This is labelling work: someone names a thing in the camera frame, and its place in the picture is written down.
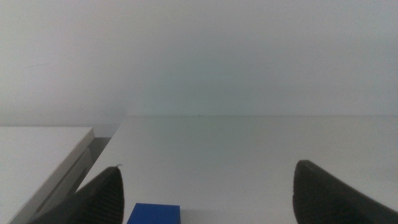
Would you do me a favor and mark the blue cube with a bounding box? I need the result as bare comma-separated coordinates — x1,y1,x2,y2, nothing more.
126,203,181,224

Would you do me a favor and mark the white side table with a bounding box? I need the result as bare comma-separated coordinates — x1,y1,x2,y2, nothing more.
0,126,95,224

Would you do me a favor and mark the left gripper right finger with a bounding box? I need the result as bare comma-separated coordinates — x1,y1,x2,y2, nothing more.
292,159,398,224

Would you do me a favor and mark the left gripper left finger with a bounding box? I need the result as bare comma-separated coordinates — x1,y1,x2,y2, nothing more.
29,166,125,224

